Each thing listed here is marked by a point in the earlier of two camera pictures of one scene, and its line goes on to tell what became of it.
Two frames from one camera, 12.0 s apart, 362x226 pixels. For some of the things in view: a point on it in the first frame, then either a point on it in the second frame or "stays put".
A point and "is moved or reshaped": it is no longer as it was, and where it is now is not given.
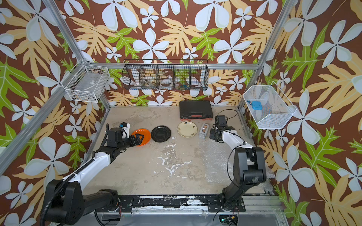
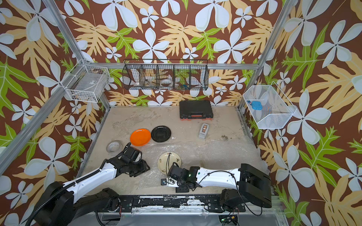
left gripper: x=138 y=141 to x=144 y=167
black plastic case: x=195 y=109 stays put
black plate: x=160 y=133 stays put
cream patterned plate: x=187 y=129 to x=166 y=160
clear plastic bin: x=268 y=108 stays put
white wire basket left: x=87 y=83 stays put
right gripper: x=211 y=133 to x=178 y=189
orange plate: x=146 y=138 stays put
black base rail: x=177 y=204 stays put
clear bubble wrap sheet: x=216 y=160 is moved or reshaped
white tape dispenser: x=203 y=131 stays put
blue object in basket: x=256 y=105 stays put
